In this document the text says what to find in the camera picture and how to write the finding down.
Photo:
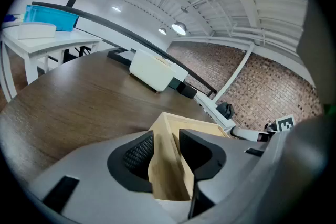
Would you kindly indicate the white slanted pipe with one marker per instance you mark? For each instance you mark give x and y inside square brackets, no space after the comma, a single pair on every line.
[236,70]

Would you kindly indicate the light wooden box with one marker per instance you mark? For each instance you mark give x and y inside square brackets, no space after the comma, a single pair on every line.
[168,165]

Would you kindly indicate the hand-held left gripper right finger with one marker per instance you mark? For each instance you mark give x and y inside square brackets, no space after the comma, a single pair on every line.
[228,162]

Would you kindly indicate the round ceiling lamp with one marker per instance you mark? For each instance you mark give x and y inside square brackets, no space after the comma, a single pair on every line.
[162,31]
[179,29]
[116,9]

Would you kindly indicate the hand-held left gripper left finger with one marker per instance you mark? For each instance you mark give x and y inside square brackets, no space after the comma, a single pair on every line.
[89,175]

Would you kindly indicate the black tray with paper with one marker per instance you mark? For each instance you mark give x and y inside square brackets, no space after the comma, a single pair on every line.
[119,56]

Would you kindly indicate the white table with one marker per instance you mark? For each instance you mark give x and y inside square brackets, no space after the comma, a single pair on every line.
[50,43]

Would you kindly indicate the white ledge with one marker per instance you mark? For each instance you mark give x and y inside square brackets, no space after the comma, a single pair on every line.
[212,110]

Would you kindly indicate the white plastic container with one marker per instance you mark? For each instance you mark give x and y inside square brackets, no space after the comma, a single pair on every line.
[35,31]

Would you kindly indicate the black bundled object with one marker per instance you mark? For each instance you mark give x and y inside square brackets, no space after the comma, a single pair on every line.
[225,110]

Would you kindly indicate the black upright post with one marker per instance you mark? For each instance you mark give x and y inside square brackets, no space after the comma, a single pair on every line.
[71,2]

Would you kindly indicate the blue plastic bin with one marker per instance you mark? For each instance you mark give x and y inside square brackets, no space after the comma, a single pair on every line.
[52,19]

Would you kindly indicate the black box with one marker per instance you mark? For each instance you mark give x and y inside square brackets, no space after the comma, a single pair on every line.
[187,90]

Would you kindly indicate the white footed container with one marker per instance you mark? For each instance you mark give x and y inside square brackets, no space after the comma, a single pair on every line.
[149,70]

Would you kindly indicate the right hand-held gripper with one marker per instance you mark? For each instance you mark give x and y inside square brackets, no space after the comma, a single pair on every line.
[284,123]

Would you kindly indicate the long black rail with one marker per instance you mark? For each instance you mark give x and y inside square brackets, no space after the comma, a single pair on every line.
[126,31]

